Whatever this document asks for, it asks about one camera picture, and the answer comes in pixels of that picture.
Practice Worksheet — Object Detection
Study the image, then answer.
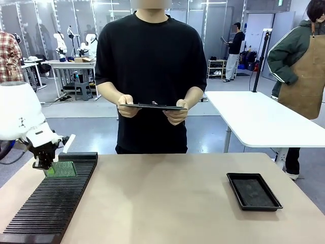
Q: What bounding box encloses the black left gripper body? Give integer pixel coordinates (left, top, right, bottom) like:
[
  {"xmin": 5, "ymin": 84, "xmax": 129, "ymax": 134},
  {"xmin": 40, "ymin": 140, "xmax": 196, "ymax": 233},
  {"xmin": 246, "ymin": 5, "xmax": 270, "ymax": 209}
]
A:
[{"xmin": 27, "ymin": 141, "xmax": 61, "ymax": 164}]

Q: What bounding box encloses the green PCB board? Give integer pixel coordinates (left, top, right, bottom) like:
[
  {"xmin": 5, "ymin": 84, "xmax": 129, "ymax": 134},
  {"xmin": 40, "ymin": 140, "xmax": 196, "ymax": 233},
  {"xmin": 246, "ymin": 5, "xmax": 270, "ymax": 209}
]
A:
[{"xmin": 44, "ymin": 160, "xmax": 78, "ymax": 178}]

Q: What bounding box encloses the black clipboard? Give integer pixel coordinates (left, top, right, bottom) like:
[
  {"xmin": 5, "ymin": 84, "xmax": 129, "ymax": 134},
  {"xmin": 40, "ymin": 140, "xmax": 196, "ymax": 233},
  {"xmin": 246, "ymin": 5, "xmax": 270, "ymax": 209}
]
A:
[{"xmin": 118, "ymin": 101, "xmax": 189, "ymax": 112}]

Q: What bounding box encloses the person's left forearm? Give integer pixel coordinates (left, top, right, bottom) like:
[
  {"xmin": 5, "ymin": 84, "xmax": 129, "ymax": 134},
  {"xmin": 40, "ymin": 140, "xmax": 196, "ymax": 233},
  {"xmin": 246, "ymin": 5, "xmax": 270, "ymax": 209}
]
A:
[{"xmin": 181, "ymin": 85, "xmax": 206, "ymax": 108}]

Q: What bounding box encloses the person's right forearm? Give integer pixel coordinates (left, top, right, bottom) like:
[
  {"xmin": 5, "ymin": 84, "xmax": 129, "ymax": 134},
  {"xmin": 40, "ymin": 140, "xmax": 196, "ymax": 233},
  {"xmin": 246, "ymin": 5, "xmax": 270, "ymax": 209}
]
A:
[{"xmin": 97, "ymin": 81, "xmax": 128, "ymax": 105}]

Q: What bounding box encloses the black slotted PCB rack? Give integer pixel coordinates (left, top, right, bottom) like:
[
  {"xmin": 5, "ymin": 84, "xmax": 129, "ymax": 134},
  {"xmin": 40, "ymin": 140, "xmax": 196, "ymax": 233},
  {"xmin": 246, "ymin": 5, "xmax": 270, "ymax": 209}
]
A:
[{"xmin": 0, "ymin": 151, "xmax": 99, "ymax": 244}]

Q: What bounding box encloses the person's right hand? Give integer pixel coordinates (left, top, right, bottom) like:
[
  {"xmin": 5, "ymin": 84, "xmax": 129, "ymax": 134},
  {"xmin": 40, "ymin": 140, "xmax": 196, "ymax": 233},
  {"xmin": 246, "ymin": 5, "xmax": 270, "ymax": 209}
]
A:
[{"xmin": 117, "ymin": 94, "xmax": 142, "ymax": 118}]

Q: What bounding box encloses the person's left hand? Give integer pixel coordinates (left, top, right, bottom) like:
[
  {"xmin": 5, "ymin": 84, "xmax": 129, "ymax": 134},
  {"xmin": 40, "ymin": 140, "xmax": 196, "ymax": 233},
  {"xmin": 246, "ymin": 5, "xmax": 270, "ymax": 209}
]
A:
[{"xmin": 162, "ymin": 99, "xmax": 189, "ymax": 126}]

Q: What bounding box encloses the grey plastic stool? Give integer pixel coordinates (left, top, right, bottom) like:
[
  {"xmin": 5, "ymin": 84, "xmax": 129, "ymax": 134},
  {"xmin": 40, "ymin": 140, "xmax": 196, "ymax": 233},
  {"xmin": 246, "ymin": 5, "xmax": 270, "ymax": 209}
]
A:
[{"xmin": 74, "ymin": 73, "xmax": 93, "ymax": 102}]

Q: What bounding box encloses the small white background desk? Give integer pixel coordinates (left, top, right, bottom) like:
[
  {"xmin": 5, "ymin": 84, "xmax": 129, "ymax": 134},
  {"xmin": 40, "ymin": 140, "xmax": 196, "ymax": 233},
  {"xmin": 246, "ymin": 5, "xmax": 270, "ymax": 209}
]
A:
[{"xmin": 21, "ymin": 55, "xmax": 48, "ymax": 90}]

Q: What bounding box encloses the white background workbench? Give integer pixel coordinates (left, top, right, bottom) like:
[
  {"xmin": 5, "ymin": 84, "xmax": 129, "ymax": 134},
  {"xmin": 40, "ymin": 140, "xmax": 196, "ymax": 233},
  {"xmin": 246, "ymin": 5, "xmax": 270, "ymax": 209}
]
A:
[{"xmin": 41, "ymin": 59, "xmax": 99, "ymax": 101}]

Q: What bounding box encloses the mannequin in plaid shirt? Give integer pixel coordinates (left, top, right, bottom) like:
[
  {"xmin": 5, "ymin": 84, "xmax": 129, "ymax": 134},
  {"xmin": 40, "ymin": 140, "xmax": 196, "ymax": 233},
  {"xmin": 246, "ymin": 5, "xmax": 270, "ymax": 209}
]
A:
[{"xmin": 0, "ymin": 29, "xmax": 25, "ymax": 84}]

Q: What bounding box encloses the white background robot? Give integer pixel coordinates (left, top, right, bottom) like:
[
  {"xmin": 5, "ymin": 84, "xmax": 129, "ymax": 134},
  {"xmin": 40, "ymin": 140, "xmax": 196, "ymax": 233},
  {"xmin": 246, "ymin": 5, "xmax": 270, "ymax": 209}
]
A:
[
  {"xmin": 54, "ymin": 30, "xmax": 69, "ymax": 62},
  {"xmin": 77, "ymin": 33, "xmax": 99, "ymax": 58}
]

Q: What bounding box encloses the person in black t-shirt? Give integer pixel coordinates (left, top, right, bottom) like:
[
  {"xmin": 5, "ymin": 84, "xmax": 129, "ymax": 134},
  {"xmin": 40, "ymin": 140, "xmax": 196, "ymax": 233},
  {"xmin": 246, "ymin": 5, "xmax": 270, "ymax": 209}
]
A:
[{"xmin": 94, "ymin": 9, "xmax": 208, "ymax": 155}]

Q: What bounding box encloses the white shoe rack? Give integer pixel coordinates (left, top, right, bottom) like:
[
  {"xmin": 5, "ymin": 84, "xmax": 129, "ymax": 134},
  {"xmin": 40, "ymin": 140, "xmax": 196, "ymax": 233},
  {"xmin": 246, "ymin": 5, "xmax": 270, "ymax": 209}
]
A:
[{"xmin": 207, "ymin": 58, "xmax": 239, "ymax": 80}]

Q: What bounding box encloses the black plastic tray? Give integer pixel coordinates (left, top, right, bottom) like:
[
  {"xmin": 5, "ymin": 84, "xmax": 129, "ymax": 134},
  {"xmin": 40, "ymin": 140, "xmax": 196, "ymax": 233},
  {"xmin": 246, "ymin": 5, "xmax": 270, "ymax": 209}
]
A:
[{"xmin": 226, "ymin": 172, "xmax": 284, "ymax": 212}]

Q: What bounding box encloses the background person in black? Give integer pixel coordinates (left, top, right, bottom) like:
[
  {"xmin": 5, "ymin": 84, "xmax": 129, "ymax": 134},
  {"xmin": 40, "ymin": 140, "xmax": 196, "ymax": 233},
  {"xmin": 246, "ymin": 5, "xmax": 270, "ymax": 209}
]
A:
[{"xmin": 220, "ymin": 21, "xmax": 246, "ymax": 83}]

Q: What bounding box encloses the white side table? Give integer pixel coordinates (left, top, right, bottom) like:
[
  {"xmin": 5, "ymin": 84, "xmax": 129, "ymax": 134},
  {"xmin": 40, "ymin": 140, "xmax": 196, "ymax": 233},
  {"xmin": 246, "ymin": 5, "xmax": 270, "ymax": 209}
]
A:
[{"xmin": 204, "ymin": 90, "xmax": 325, "ymax": 164}]

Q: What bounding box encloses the dark bags pile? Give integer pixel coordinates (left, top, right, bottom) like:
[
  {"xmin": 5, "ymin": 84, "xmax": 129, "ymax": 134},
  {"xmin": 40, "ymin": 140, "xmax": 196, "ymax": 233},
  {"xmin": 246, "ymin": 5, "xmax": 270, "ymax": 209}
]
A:
[{"xmin": 239, "ymin": 50, "xmax": 259, "ymax": 72}]

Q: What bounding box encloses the black tripod pole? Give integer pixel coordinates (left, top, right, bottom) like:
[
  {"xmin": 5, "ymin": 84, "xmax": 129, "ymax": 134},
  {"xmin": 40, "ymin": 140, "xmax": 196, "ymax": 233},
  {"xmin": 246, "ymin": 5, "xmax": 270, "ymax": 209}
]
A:
[{"xmin": 252, "ymin": 28, "xmax": 273, "ymax": 93}]

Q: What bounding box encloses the person in brown apron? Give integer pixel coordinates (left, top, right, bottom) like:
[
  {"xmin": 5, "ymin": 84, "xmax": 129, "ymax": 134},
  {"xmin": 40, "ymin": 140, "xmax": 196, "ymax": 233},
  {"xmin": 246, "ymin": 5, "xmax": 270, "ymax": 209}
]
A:
[{"xmin": 267, "ymin": 0, "xmax": 325, "ymax": 181}]

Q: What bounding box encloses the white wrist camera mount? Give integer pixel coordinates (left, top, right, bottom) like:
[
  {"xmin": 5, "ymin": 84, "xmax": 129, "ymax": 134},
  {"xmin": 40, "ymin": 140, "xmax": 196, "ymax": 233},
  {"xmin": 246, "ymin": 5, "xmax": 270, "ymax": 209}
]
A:
[{"xmin": 61, "ymin": 134, "xmax": 76, "ymax": 154}]

